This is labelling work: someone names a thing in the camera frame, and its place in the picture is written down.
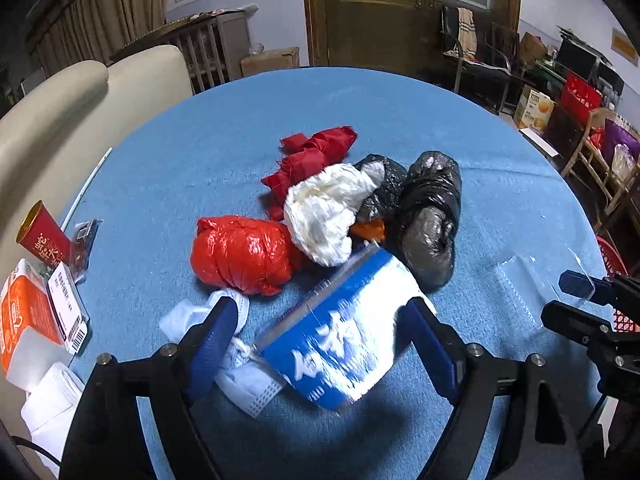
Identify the wooden double door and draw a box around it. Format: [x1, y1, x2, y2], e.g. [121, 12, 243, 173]
[300, 0, 523, 78]

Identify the beige curtain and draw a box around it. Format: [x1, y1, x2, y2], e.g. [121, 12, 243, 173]
[25, 0, 171, 68]

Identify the white face mask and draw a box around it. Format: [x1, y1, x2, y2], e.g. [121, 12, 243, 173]
[160, 290, 251, 346]
[215, 337, 287, 418]

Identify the small dark packet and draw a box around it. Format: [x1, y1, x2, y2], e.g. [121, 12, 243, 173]
[70, 219, 104, 279]

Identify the clear plastic wrapper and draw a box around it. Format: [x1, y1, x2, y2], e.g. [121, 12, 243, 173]
[492, 245, 597, 332]

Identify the red plastic basket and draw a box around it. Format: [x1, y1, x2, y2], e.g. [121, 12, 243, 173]
[597, 237, 640, 333]

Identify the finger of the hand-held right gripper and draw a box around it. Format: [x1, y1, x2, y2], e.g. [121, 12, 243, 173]
[541, 300, 617, 347]
[559, 270, 640, 308]

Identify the wicker chair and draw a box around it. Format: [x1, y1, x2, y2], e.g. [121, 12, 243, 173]
[562, 107, 640, 211]

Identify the white tissue stack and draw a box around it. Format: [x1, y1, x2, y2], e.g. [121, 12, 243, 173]
[20, 360, 87, 461]

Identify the blue and white plastic package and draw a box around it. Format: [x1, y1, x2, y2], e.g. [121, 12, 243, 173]
[254, 245, 426, 408]

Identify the black armchair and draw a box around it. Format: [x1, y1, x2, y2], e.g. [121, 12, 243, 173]
[440, 4, 512, 111]

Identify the white plastic bag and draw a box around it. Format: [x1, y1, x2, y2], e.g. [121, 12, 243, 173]
[283, 162, 386, 267]

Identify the dark red cloth bag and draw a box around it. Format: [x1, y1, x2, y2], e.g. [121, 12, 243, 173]
[261, 127, 359, 221]

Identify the striped towel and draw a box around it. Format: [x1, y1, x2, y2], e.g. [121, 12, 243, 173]
[456, 7, 477, 56]

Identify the small black plastic bag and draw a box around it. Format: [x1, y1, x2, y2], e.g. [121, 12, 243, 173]
[354, 155, 408, 223]

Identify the beige sofa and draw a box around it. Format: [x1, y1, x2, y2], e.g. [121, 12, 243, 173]
[0, 44, 195, 281]

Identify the red paper cup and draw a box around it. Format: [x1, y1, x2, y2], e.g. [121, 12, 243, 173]
[16, 200, 76, 271]

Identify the red gift bag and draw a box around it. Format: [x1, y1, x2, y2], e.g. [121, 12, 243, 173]
[559, 72, 604, 121]

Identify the white stick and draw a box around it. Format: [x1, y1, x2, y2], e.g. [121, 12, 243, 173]
[60, 147, 114, 231]

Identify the orange-red plastic bag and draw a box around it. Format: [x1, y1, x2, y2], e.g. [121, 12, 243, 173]
[190, 215, 302, 297]

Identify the black cable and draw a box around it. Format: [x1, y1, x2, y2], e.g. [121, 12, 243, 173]
[7, 435, 61, 476]

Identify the dark wooden chair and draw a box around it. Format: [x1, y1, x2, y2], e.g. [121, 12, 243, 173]
[487, 22, 533, 111]

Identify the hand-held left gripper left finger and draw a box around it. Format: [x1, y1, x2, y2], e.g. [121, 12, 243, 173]
[59, 296, 240, 480]

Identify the clear plastic bag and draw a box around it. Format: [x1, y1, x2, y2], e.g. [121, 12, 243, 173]
[611, 144, 638, 182]

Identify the black monitor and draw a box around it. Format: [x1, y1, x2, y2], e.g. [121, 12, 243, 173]
[556, 37, 599, 81]

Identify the orange white carton box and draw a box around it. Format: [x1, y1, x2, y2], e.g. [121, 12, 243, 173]
[0, 258, 73, 392]

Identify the yellow printed carton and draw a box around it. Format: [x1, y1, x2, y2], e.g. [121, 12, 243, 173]
[513, 85, 556, 133]

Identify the yellow wall sign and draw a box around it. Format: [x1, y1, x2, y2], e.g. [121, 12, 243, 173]
[612, 27, 640, 66]

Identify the blue tablecloth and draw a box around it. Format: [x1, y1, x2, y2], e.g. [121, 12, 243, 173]
[50, 66, 621, 480]

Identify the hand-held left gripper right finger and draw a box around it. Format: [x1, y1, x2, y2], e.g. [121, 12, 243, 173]
[395, 296, 587, 480]

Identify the brown cardboard box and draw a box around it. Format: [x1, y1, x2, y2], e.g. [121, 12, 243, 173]
[241, 46, 301, 78]

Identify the purple cushion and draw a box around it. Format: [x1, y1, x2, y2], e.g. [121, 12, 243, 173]
[602, 119, 640, 161]

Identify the small orange wrapper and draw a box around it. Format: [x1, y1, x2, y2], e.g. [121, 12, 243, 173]
[350, 218, 387, 246]

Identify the large black plastic bag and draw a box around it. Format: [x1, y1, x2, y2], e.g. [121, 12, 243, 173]
[397, 150, 462, 291]

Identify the wooden crib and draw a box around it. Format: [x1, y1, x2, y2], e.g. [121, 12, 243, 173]
[111, 15, 232, 97]

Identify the clear box with white labels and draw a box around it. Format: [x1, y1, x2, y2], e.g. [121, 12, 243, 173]
[46, 260, 92, 357]

